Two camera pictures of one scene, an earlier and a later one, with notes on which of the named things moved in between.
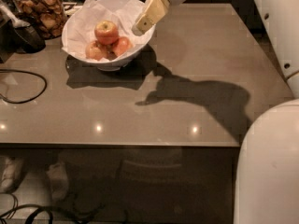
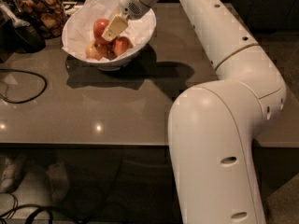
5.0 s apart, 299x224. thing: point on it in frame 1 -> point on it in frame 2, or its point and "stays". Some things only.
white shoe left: x=12 y=175 stays
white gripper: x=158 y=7 -> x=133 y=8
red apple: x=106 y=32 stays
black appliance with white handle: x=17 y=35 stays
